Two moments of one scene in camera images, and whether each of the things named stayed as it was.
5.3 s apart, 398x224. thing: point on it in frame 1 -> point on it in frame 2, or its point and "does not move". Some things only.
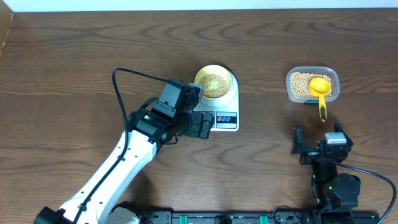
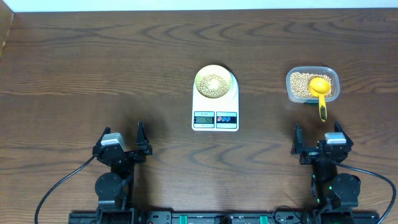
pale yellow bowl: x=216 y=81 does not move
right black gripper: x=297 y=149 does not move
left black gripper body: x=194 y=130 -> x=135 y=159
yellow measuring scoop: x=319 y=87 does not move
